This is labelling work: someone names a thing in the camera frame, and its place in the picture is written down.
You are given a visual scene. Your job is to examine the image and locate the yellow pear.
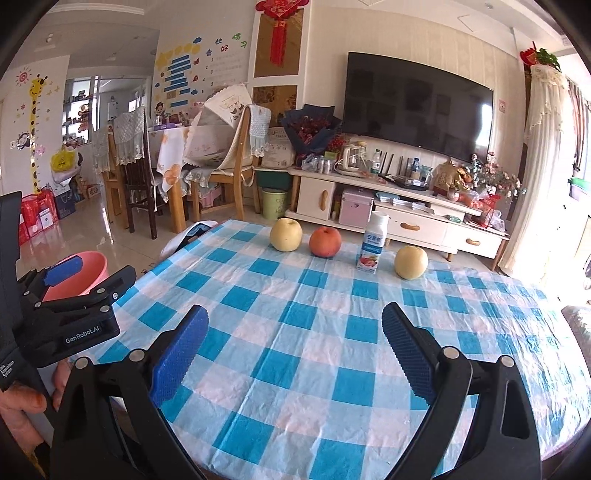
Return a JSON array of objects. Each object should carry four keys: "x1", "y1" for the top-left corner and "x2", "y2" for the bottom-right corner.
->
[
  {"x1": 270, "y1": 218, "x2": 303, "y2": 252},
  {"x1": 394, "y1": 245, "x2": 429, "y2": 280}
]

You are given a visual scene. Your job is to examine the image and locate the pink storage box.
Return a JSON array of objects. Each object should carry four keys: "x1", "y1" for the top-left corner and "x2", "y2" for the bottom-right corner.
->
[{"x1": 339, "y1": 188, "x2": 374, "y2": 228}]

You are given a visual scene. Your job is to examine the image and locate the golden ornament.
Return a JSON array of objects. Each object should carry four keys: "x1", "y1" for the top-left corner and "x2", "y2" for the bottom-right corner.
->
[{"x1": 432, "y1": 159, "x2": 473, "y2": 196}]

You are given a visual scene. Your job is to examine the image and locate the white tv cabinet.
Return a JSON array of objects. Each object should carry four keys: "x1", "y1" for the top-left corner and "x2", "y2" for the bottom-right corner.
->
[{"x1": 286, "y1": 167, "x2": 509, "y2": 265}]

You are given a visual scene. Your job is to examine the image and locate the yellow pear left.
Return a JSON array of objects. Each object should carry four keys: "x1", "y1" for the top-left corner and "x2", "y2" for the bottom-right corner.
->
[{"x1": 270, "y1": 218, "x2": 303, "y2": 252}]

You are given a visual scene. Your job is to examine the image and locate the wooden chair with cushion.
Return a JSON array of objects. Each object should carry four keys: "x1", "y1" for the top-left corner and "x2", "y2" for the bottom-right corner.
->
[{"x1": 182, "y1": 83, "x2": 270, "y2": 221}]

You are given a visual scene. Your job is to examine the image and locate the red chinese knot decoration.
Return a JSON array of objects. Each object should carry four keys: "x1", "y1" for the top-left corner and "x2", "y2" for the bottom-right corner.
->
[{"x1": 256, "y1": 0, "x2": 310, "y2": 66}]

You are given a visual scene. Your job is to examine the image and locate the red apple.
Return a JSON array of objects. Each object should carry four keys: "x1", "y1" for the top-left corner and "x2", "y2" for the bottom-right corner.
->
[{"x1": 308, "y1": 226, "x2": 342, "y2": 258}]

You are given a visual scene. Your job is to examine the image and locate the dining table with cloth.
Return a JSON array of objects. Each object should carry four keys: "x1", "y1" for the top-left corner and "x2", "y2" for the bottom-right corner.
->
[{"x1": 148, "y1": 126, "x2": 189, "y2": 233}]

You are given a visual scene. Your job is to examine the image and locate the pink plastic basin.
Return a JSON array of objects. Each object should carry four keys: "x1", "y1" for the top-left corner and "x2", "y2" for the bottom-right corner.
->
[{"x1": 43, "y1": 251, "x2": 108, "y2": 301}]

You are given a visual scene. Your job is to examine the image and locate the yellow pear right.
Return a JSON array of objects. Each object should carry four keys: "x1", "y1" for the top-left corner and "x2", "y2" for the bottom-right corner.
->
[{"x1": 394, "y1": 245, "x2": 429, "y2": 280}]

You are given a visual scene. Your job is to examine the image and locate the dark wooden chair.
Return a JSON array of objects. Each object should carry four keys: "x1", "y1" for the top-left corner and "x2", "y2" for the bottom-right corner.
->
[{"x1": 109, "y1": 106, "x2": 162, "y2": 240}]

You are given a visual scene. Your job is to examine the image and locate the person left hand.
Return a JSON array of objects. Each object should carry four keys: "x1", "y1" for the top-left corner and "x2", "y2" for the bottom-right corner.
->
[{"x1": 1, "y1": 359, "x2": 71, "y2": 455}]

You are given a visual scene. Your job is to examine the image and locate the green trash can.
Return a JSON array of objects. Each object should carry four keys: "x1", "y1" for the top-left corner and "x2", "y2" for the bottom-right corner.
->
[{"x1": 262, "y1": 188, "x2": 288, "y2": 221}]

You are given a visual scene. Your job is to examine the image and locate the black flat television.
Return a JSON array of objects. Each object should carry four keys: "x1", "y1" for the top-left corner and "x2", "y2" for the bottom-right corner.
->
[{"x1": 342, "y1": 52, "x2": 494, "y2": 163}]

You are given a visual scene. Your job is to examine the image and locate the dark flower bouquet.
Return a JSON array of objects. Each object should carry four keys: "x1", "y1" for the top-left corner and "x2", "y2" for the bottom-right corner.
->
[{"x1": 280, "y1": 104, "x2": 342, "y2": 156}]

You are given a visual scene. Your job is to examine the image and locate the yellow plastic bag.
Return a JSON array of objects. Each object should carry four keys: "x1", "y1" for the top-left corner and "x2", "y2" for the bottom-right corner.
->
[{"x1": 50, "y1": 147, "x2": 81, "y2": 174}]

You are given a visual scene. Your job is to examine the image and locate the white yogurt drink bottle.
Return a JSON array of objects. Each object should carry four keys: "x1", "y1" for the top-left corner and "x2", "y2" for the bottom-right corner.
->
[{"x1": 356, "y1": 210, "x2": 389, "y2": 273}]

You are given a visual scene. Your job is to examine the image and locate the red gift bags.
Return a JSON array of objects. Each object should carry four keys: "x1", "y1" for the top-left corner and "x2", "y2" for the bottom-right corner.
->
[{"x1": 18, "y1": 186, "x2": 58, "y2": 245}]

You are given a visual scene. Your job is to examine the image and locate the electric kettle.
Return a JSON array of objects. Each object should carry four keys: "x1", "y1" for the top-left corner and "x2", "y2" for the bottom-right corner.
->
[{"x1": 335, "y1": 141, "x2": 367, "y2": 173}]

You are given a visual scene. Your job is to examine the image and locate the covered standing air conditioner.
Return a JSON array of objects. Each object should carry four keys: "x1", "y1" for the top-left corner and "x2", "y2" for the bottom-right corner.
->
[{"x1": 500, "y1": 65, "x2": 572, "y2": 282}]

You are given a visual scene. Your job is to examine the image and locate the blue checkered tablecloth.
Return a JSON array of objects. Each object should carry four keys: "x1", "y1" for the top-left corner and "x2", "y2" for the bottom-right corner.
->
[{"x1": 90, "y1": 221, "x2": 590, "y2": 479}]

